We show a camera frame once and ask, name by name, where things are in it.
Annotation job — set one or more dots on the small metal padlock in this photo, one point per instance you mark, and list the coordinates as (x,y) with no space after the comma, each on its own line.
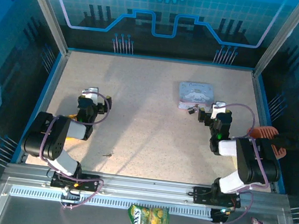
(192,110)

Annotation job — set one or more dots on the cartoon print tin box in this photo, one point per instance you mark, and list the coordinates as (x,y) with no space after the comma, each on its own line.
(196,94)

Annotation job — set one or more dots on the small metal key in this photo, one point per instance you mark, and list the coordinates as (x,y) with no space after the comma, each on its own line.
(107,155)

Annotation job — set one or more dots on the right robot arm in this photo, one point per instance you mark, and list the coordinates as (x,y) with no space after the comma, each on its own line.
(252,161)

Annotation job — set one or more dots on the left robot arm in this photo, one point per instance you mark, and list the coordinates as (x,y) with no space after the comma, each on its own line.
(54,139)

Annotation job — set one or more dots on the yellow snack bag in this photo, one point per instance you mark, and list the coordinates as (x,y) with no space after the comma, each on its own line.
(72,116)

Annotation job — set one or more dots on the beige orange cutlery holder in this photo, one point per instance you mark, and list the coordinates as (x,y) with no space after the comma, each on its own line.
(264,133)

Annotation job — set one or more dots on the black tool in holder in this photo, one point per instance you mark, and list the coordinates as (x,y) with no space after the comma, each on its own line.
(286,141)

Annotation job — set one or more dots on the green candy bag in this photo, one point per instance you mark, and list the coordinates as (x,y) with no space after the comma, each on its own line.
(147,222)

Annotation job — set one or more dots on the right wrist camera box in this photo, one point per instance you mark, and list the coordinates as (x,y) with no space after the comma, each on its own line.
(218,109)

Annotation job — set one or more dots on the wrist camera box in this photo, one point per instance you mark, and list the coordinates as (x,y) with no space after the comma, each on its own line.
(218,109)
(91,93)

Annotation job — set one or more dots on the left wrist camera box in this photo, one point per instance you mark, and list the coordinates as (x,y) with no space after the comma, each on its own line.
(91,93)

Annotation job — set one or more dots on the aluminium table edge rail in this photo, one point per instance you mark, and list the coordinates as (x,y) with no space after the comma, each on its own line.
(259,103)
(50,90)

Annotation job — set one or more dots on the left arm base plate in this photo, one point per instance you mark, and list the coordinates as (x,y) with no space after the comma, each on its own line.
(90,182)

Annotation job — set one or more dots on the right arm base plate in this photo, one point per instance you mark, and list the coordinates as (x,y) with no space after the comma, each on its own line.
(202,195)

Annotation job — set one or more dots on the aluminium mounting rail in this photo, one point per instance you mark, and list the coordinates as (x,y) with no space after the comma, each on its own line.
(143,187)

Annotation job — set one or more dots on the aluminium frame post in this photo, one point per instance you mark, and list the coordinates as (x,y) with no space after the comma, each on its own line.
(48,14)
(282,38)

